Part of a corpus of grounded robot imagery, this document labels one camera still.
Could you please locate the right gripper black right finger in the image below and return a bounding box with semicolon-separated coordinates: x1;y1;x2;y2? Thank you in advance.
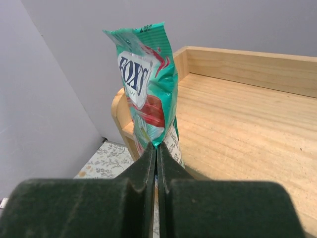
158;144;305;238

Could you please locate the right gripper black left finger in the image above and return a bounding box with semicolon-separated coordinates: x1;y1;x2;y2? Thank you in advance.
0;144;156;238

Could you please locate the wooden two-tier shelf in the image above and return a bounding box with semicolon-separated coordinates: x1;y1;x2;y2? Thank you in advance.
110;46;317;231

